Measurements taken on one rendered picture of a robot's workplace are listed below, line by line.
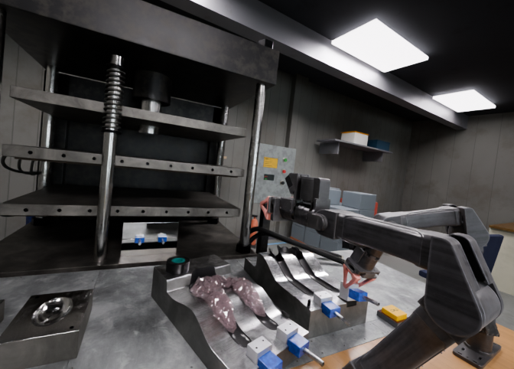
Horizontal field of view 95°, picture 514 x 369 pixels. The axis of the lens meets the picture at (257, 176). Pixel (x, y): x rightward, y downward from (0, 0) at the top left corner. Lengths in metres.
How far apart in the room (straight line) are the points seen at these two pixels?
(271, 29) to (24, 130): 2.92
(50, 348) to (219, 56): 1.28
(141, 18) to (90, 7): 0.19
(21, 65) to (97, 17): 2.42
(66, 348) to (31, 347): 0.07
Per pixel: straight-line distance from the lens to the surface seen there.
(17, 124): 3.66
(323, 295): 0.89
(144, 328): 0.89
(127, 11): 1.40
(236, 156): 3.97
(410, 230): 0.47
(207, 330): 0.75
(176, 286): 0.92
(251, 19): 3.00
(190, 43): 1.39
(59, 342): 0.82
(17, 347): 0.84
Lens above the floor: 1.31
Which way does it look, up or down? 2 degrees down
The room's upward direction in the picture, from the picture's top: 6 degrees clockwise
